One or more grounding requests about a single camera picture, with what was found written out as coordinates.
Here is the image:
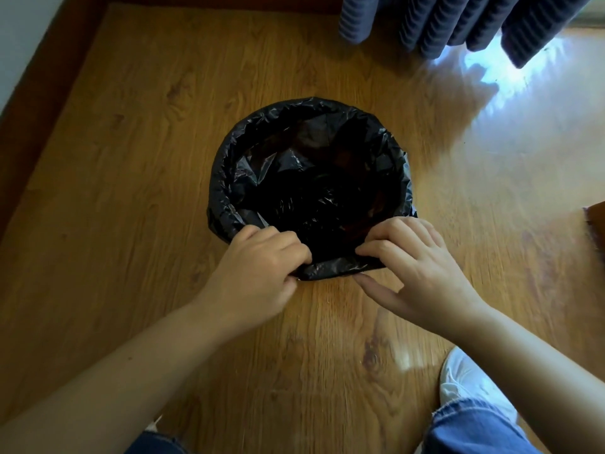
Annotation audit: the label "person's left hand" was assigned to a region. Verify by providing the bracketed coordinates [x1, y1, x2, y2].
[202, 225, 314, 334]

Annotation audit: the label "person's right hand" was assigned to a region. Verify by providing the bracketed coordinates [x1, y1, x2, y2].
[354, 216, 493, 342]

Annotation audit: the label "black plastic garbage bag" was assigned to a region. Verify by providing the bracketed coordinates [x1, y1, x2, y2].
[206, 96, 419, 282]

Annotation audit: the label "person's left forearm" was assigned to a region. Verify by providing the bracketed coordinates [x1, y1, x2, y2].
[0, 298, 271, 454]

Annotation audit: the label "person's right forearm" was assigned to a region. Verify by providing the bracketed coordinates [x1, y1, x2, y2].
[449, 301, 605, 454]

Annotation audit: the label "blue jeans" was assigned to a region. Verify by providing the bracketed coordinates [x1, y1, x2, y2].
[124, 401, 542, 454]

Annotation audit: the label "brown wooden furniture piece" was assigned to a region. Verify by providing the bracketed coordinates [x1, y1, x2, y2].
[582, 201, 605, 268]

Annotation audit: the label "grey-blue pleated curtain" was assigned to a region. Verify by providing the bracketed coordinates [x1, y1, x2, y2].
[338, 0, 596, 69]

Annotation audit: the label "brown wooden baseboard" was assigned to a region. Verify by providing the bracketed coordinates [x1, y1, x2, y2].
[0, 0, 343, 242]

